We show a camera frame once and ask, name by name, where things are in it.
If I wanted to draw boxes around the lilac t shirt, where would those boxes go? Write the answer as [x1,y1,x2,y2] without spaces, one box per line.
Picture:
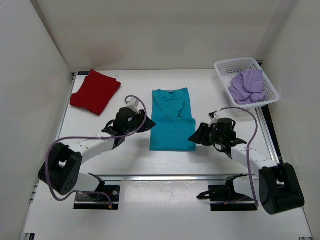
[228,68,266,105]

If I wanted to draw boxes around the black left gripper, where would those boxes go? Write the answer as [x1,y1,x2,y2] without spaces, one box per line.
[123,109,155,135]

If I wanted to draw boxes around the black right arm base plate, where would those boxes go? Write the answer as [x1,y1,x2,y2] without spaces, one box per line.
[196,181,258,212]

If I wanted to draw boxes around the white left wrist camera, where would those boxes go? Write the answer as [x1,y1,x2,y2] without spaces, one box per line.
[125,97,140,114]

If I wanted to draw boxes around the white plastic basket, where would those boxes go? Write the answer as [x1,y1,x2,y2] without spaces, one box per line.
[214,57,280,109]

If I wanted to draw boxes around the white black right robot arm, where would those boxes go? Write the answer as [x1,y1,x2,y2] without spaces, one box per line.
[188,117,305,215]

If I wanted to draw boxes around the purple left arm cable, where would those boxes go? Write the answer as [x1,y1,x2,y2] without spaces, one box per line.
[44,95,147,205]

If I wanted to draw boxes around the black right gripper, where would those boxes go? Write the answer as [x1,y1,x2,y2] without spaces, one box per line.
[189,123,224,148]

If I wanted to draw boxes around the aluminium table rail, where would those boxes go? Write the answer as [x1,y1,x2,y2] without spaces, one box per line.
[98,173,240,182]

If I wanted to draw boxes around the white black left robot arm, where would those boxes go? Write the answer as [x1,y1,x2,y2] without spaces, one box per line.
[38,107,156,196]

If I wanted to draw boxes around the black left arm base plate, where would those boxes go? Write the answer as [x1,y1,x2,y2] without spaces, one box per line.
[73,181,121,211]

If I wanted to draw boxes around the teal t shirt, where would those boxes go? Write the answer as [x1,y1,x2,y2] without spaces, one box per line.
[149,88,196,152]

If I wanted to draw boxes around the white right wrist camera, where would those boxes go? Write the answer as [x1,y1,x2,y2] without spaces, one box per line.
[208,111,220,126]

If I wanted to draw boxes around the red t shirt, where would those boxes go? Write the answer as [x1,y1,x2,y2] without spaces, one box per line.
[69,69,121,116]

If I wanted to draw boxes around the blue label sticker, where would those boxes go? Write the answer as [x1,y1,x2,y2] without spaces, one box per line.
[77,71,90,76]

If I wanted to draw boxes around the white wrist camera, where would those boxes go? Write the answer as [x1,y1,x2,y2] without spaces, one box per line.
[208,111,220,126]
[125,97,140,114]

